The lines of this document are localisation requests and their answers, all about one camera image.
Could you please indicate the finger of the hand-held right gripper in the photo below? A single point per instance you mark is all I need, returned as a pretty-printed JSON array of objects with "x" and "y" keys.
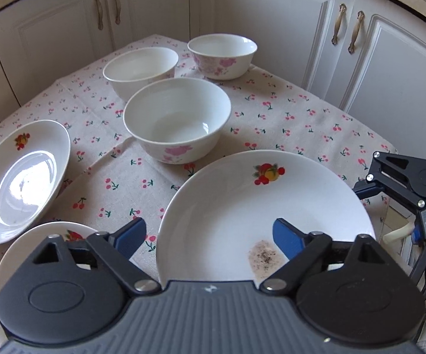
[
  {"x": 417, "y": 267},
  {"x": 368, "y": 190}
]

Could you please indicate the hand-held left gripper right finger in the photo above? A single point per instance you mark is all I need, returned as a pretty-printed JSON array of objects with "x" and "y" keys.
[{"x": 288, "y": 238}]

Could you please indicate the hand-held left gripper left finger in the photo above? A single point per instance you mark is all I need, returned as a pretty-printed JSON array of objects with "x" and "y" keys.
[{"x": 132, "y": 236}]

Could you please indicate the white plate fruit print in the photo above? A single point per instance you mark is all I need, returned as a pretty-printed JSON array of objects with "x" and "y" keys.
[
  {"x": 216, "y": 210},
  {"x": 25, "y": 184},
  {"x": 15, "y": 256}
]

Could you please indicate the white bowl pink floral print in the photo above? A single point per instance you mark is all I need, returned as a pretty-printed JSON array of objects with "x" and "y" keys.
[
  {"x": 220, "y": 49},
  {"x": 176, "y": 118}
]

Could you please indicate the plain white bowl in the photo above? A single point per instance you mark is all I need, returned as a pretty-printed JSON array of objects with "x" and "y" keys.
[{"x": 139, "y": 62}]

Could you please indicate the cherry print tablecloth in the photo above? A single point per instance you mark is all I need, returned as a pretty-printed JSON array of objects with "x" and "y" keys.
[{"x": 124, "y": 188}]

